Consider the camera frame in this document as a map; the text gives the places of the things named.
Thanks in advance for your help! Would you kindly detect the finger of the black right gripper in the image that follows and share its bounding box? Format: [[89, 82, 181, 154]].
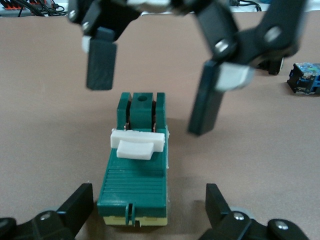
[[172, 0, 309, 137], [67, 0, 142, 91]]

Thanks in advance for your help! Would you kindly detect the green mushroom push button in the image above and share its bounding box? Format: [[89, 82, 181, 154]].
[[286, 62, 320, 95]]

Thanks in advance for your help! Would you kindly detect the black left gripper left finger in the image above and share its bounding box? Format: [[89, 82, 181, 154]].
[[0, 183, 95, 240]]

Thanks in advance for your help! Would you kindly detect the black cable tangle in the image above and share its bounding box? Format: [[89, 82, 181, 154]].
[[0, 0, 67, 17]]

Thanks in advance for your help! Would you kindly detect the green load switch white handle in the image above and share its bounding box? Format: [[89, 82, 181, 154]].
[[96, 91, 171, 228]]

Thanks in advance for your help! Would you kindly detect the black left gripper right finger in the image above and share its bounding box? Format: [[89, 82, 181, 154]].
[[199, 183, 312, 240]]

